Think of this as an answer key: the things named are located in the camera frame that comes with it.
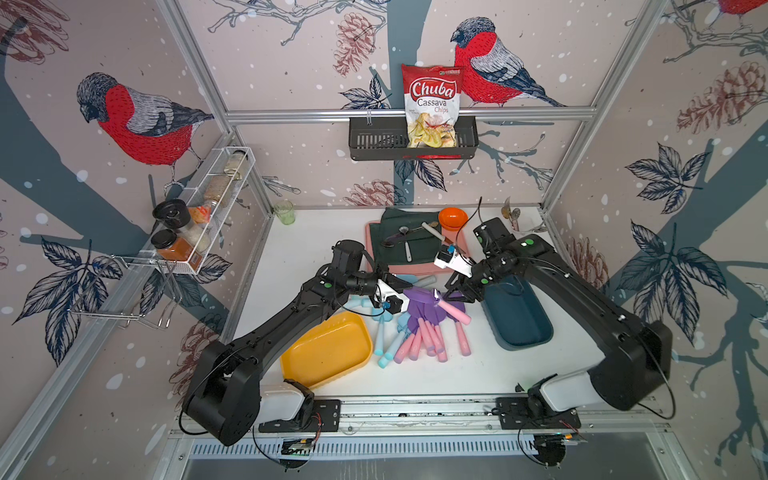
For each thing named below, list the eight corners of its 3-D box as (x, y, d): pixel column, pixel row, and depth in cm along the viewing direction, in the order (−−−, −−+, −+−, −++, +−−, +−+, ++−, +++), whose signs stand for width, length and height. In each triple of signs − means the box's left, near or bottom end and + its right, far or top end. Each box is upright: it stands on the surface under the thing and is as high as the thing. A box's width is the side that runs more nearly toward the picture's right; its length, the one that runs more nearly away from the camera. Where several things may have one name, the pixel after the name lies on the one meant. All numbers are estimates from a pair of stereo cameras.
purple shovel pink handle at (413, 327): (394, 361, 82) (393, 358, 79) (409, 319, 90) (409, 314, 87) (406, 366, 81) (406, 363, 79) (420, 323, 89) (421, 318, 87)
